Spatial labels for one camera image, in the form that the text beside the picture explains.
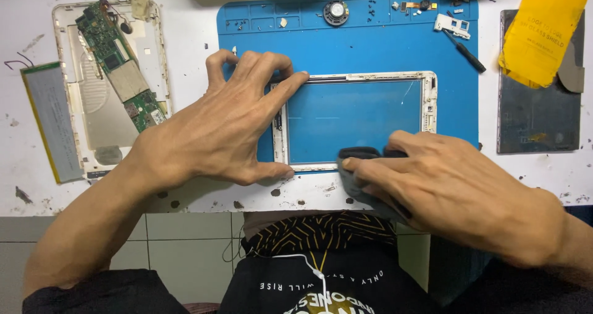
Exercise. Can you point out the person's left hand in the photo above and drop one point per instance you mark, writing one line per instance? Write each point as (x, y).
(208, 133)

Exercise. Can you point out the person's right hand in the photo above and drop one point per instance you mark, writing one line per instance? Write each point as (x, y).
(463, 193)

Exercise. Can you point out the white tablet screen frame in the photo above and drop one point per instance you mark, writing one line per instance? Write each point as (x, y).
(428, 100)

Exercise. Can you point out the dark grey cleaning cloth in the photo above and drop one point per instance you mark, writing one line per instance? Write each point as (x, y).
(359, 154)

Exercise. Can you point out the dark display panel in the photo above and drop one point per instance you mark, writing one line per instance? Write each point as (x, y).
(537, 119)

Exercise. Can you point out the white tablet back housing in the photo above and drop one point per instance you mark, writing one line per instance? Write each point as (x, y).
(102, 119)

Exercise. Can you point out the green circuit board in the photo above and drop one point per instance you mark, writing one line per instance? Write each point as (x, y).
(116, 63)

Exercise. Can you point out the small white plastic piece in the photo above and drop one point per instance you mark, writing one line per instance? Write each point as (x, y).
(283, 22)

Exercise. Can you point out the black screwdriver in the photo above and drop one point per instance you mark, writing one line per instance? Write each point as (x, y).
(468, 56)

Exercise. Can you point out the black printed shirt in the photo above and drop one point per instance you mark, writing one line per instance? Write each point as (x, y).
(370, 295)

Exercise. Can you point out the beige tape piece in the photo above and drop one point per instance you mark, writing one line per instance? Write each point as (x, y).
(140, 4)

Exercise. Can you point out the black yellow patterned shorts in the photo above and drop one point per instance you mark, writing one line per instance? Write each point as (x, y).
(319, 233)

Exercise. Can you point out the grey flat battery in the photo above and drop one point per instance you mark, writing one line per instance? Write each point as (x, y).
(53, 119)

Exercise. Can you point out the grey film piece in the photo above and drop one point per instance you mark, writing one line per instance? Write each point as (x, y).
(572, 68)

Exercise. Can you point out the blue silicone repair mat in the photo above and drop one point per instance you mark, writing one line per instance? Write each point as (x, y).
(370, 49)

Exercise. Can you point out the round black speaker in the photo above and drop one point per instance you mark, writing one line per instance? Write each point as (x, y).
(336, 12)

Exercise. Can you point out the yellow paper packet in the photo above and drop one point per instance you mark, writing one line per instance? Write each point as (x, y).
(539, 31)

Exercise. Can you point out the group of small screws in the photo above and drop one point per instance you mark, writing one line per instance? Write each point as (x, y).
(372, 10)

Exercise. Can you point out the white plastic bracket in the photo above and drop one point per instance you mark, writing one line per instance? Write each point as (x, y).
(451, 25)

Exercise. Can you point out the small camera flex module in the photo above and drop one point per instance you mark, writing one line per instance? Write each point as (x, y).
(419, 5)

